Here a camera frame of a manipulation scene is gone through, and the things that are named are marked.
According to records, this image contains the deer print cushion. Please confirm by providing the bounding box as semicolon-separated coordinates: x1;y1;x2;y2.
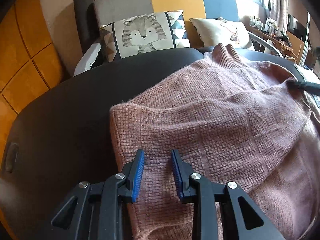
190;18;254;50

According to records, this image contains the wooden side table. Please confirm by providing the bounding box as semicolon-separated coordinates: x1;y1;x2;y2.
247;17;298;63

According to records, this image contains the wooden cabinet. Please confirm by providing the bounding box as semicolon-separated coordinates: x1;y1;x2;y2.
286;32;317;68

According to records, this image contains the pink knitted sweater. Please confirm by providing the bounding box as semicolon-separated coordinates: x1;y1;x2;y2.
110;44;319;239

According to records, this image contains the cream knitted sweater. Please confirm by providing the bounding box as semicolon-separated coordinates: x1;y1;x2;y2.
294;64;319;107

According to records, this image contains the tiger print cushion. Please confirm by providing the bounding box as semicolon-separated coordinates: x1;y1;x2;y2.
100;10;190;62

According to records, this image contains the black rolled mat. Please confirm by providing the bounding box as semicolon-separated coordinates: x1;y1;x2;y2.
73;0;99;54

